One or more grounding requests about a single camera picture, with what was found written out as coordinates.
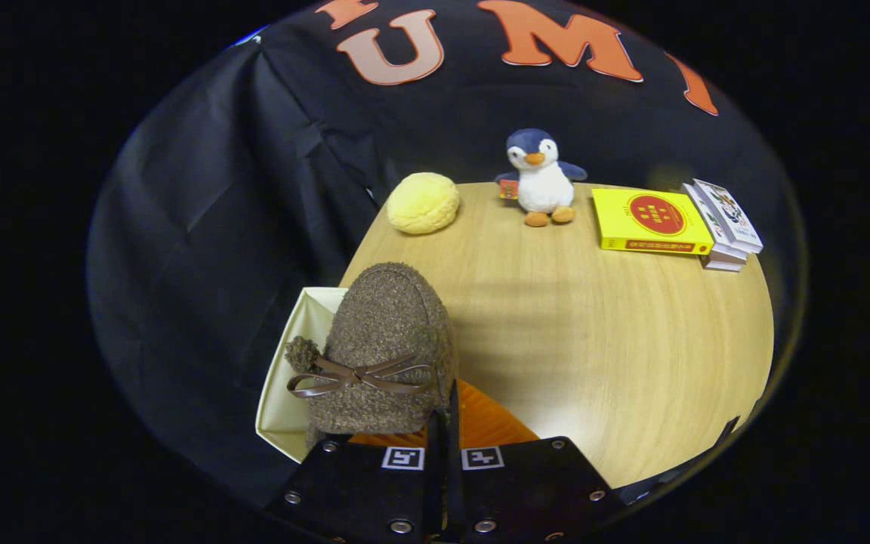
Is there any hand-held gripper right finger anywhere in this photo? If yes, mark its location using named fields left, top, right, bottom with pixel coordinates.
left=449, top=378, right=626, bottom=544

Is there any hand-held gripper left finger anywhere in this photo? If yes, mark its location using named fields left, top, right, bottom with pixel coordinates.
left=264, top=412, right=448, bottom=544

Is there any beige fabric storage box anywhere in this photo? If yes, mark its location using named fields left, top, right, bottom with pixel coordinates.
left=255, top=286, right=350, bottom=464

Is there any brown fuzzy shoe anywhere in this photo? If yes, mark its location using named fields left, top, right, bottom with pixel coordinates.
left=285, top=261, right=458, bottom=448

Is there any yellow book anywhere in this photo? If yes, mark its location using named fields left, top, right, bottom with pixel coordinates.
left=591, top=187, right=715, bottom=256

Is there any yellow bun plush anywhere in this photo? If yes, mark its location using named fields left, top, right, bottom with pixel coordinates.
left=386, top=172, right=461, bottom=236

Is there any penguin plush toy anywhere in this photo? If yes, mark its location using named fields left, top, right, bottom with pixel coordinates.
left=494, top=127, right=589, bottom=229

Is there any black backdrop cloth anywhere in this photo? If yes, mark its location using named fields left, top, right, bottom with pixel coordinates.
left=88, top=0, right=802, bottom=508

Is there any illustrated white book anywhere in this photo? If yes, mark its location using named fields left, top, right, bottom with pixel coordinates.
left=693, top=178, right=764, bottom=255

